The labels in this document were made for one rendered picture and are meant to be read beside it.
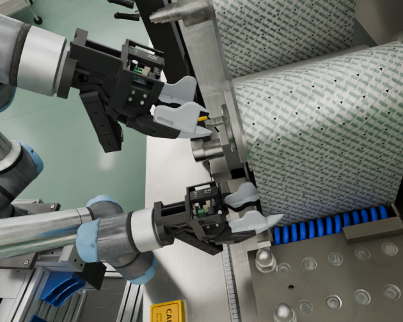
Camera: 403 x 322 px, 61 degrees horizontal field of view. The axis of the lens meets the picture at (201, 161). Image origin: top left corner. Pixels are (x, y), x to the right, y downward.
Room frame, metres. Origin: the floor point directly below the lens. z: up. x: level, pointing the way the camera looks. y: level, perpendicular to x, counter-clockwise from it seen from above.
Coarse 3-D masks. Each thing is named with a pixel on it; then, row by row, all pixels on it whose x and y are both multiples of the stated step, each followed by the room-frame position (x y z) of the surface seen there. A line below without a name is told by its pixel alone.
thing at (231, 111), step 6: (228, 90) 0.40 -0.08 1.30; (228, 96) 0.39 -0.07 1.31; (228, 102) 0.37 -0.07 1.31; (228, 108) 0.37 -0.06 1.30; (234, 108) 0.36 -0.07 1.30; (234, 114) 0.35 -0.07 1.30; (234, 120) 0.35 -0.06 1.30; (234, 126) 0.34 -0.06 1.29; (234, 132) 0.34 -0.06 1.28; (240, 132) 0.33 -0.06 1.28; (240, 138) 0.33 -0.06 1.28; (240, 144) 0.33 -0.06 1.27; (240, 150) 0.33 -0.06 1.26; (240, 156) 0.33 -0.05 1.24
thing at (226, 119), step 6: (222, 108) 0.39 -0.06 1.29; (222, 114) 0.38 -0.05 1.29; (228, 114) 0.37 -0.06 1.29; (228, 120) 0.37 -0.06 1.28; (228, 126) 0.36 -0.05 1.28; (228, 132) 0.35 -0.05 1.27; (228, 138) 0.35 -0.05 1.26; (234, 138) 0.35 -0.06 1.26; (234, 144) 0.35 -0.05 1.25; (234, 150) 0.35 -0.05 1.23
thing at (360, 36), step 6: (354, 18) 0.70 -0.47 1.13; (354, 24) 0.69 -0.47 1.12; (360, 24) 0.66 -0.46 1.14; (354, 30) 0.69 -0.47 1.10; (360, 30) 0.66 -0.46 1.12; (354, 36) 0.69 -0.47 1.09; (360, 36) 0.65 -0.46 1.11; (366, 36) 0.63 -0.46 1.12; (354, 42) 0.68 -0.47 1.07; (360, 42) 0.65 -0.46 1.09; (366, 42) 0.62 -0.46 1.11; (372, 42) 0.59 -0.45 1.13
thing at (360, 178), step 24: (384, 144) 0.28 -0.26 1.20; (288, 168) 0.31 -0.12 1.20; (312, 168) 0.30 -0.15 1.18; (336, 168) 0.29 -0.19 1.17; (360, 168) 0.29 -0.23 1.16; (384, 168) 0.28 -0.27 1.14; (264, 192) 0.32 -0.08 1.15; (288, 192) 0.31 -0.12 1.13; (312, 192) 0.30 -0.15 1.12; (336, 192) 0.29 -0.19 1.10; (360, 192) 0.29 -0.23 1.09; (384, 192) 0.28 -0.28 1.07; (264, 216) 0.32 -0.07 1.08; (288, 216) 0.31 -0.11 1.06; (312, 216) 0.30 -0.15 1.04
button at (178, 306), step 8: (160, 304) 0.30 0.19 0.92; (168, 304) 0.30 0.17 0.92; (176, 304) 0.29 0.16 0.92; (152, 312) 0.29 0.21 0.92; (160, 312) 0.29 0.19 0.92; (168, 312) 0.28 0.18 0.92; (176, 312) 0.27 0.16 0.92; (152, 320) 0.28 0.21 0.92; (160, 320) 0.27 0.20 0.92; (168, 320) 0.27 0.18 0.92; (176, 320) 0.26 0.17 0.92; (184, 320) 0.26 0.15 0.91
